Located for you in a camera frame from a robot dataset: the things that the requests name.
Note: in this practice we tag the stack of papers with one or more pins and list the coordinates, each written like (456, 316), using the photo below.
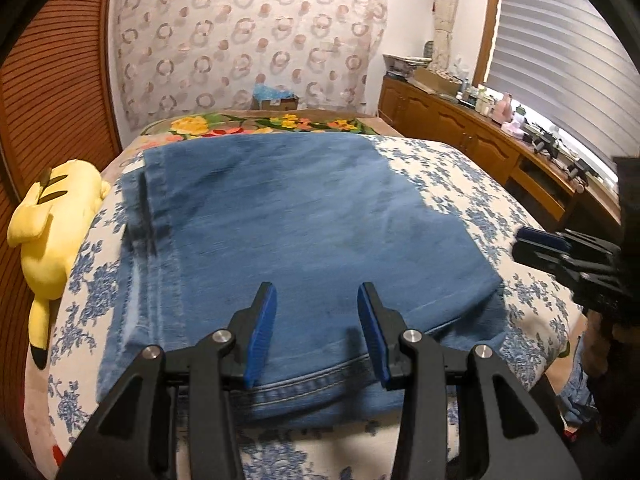
(405, 65)

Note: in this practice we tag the small cardboard box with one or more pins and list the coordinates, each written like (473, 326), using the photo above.
(277, 103)

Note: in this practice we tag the cluster of small bottles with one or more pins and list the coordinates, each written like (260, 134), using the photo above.
(477, 100)

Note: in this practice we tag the yellow plush toy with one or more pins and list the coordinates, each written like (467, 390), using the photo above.
(50, 225)

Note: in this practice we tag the wooden window frame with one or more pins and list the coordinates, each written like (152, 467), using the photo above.
(490, 20)

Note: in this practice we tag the lace curtain with circles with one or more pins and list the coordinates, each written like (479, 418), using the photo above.
(250, 25)

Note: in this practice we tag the cream tied curtain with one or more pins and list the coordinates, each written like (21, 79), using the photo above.
(447, 15)

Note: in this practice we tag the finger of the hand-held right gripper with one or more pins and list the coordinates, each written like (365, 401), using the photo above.
(542, 239)
(542, 260)

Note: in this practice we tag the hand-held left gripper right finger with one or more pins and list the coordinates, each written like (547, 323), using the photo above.
(375, 335)

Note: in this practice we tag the white blue floral bedsheet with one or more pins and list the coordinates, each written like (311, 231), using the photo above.
(450, 185)

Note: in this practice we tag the pink bottle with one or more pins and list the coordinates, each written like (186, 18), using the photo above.
(504, 109)

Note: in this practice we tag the blue patterned cloth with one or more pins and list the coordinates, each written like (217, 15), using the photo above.
(580, 390)

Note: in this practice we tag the wooden louvered door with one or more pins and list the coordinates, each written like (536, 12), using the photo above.
(60, 85)

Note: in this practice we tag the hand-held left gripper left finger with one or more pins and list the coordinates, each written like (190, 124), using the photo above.
(262, 330)

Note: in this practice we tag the brown floral blanket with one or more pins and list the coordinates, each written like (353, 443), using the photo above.
(225, 125)

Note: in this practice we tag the blue plastic bag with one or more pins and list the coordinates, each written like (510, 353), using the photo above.
(272, 91)

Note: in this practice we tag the blue denim pants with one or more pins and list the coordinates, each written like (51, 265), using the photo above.
(300, 210)

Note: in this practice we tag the black device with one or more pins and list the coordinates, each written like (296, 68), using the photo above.
(540, 141)
(582, 172)

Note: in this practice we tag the flat cardboard box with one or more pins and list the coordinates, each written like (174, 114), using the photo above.
(435, 80)

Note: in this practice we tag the long wooden cabinet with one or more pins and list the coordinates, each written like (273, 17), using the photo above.
(450, 120)

